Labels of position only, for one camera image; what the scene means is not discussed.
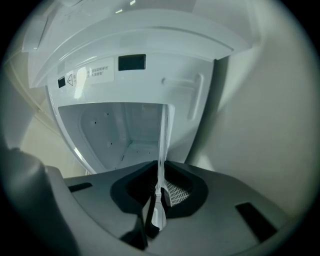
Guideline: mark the white microwave oven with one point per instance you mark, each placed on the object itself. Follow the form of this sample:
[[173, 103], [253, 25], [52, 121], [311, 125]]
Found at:
[[150, 82]]

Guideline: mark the clear glass plate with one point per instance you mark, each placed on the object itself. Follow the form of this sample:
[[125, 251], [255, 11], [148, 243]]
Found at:
[[163, 140]]

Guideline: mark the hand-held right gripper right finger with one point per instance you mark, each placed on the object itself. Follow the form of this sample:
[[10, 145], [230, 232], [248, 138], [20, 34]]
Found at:
[[215, 220]]

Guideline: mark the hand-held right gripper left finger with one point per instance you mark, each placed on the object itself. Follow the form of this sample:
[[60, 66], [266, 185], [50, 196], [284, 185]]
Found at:
[[105, 197]]

